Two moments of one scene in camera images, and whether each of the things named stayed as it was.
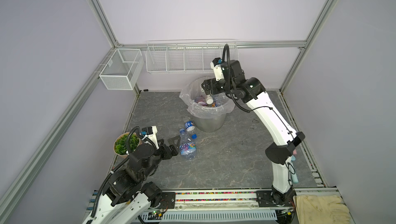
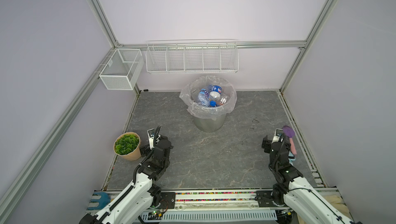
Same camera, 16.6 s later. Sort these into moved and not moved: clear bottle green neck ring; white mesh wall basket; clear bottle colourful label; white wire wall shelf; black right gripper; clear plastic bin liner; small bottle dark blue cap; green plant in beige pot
Moved: clear bottle green neck ring; small bottle dark blue cap; black right gripper; clear bottle colourful label
Not moved: clear plastic bin liner; white mesh wall basket; white wire wall shelf; green plant in beige pot
